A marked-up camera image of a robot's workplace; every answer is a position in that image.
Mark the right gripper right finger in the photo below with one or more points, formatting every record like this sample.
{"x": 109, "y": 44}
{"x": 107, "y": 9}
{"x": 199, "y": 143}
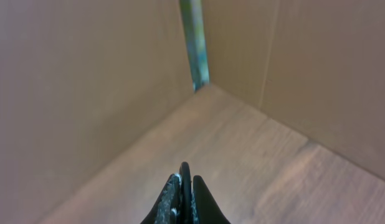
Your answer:
{"x": 205, "y": 208}

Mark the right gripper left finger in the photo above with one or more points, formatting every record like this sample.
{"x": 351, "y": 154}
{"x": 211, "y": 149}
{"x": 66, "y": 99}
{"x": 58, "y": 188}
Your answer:
{"x": 166, "y": 208}

